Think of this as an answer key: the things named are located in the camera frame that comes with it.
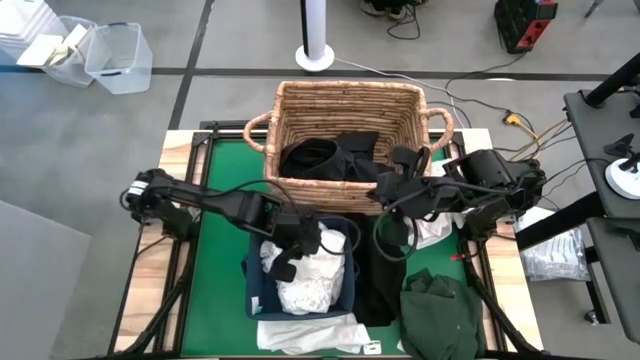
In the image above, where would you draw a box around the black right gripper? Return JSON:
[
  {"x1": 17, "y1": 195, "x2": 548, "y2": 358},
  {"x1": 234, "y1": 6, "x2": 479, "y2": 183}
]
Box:
[{"x1": 375, "y1": 145, "x2": 444, "y2": 219}]

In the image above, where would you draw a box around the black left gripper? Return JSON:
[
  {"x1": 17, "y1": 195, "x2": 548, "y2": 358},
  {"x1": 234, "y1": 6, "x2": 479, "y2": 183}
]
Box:
[{"x1": 268, "y1": 212, "x2": 322, "y2": 282}]

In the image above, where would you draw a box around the dark green garment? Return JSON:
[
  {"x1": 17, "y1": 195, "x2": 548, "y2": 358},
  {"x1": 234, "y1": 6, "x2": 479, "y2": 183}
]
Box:
[{"x1": 398, "y1": 268, "x2": 486, "y2": 360}]

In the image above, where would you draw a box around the navy and white fabric bin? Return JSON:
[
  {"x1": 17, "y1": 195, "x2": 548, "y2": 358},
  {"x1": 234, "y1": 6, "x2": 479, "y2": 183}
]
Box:
[{"x1": 243, "y1": 215, "x2": 359, "y2": 321}]

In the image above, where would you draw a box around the green table mat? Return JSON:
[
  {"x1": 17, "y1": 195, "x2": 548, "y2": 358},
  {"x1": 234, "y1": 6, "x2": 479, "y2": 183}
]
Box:
[{"x1": 182, "y1": 139, "x2": 481, "y2": 357}]

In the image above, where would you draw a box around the woven wicker basket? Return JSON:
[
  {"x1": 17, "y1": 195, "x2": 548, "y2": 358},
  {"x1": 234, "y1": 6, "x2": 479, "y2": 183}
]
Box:
[{"x1": 243, "y1": 80, "x2": 455, "y2": 216}]

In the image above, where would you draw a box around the white tower fan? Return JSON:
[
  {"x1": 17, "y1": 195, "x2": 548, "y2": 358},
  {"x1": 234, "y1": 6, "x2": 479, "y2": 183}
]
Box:
[{"x1": 294, "y1": 0, "x2": 336, "y2": 73}]

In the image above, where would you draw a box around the clear bag of white items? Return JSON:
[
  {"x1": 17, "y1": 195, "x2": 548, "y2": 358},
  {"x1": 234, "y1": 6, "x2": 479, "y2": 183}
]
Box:
[{"x1": 514, "y1": 207, "x2": 591, "y2": 282}]

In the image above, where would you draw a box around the black and red crate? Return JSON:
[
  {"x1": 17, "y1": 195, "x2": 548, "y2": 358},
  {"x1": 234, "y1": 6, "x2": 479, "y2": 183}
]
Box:
[{"x1": 493, "y1": 0, "x2": 559, "y2": 55}]

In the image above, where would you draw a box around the white round device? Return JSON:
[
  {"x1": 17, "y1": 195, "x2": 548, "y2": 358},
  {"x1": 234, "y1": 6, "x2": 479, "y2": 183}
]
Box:
[{"x1": 604, "y1": 157, "x2": 640, "y2": 201}]

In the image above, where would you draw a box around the black stand pole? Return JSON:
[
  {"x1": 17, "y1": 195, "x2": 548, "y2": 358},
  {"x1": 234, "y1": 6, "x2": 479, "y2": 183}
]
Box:
[{"x1": 584, "y1": 52, "x2": 640, "y2": 109}]

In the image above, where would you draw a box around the grey side table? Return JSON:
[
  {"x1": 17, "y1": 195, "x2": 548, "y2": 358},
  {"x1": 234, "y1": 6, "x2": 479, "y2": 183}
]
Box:
[{"x1": 563, "y1": 89, "x2": 640, "y2": 344}]

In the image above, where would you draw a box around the empty clear plastic bin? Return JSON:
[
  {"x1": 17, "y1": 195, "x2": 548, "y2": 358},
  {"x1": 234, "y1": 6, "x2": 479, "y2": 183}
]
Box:
[{"x1": 84, "y1": 22, "x2": 154, "y2": 95}]

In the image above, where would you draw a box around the clear bin with foam pieces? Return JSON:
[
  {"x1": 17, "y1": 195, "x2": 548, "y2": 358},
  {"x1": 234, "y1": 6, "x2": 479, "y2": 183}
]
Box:
[{"x1": 17, "y1": 15, "x2": 99, "y2": 89}]

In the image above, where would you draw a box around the stack of white boards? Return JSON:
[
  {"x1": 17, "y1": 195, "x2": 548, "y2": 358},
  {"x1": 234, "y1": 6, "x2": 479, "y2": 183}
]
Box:
[{"x1": 0, "y1": 0, "x2": 61, "y2": 64}]

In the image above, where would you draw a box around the white floor cable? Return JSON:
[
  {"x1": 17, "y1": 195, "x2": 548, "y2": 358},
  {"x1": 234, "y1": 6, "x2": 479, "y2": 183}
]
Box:
[{"x1": 333, "y1": 56, "x2": 471, "y2": 129}]

